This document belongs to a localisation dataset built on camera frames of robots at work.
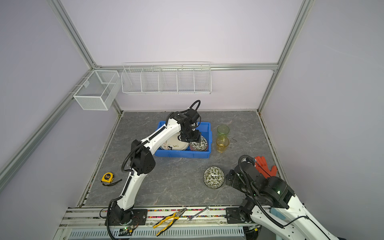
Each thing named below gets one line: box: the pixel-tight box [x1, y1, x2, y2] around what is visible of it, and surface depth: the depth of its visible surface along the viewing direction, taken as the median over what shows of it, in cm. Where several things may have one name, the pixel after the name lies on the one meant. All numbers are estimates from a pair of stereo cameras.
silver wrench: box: [187, 205, 211, 223], surface depth 77 cm
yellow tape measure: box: [101, 172, 114, 184], surface depth 86 cm
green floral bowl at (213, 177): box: [203, 166, 225, 189], surface depth 85 cm
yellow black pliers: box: [152, 207, 187, 237], surface depth 75 cm
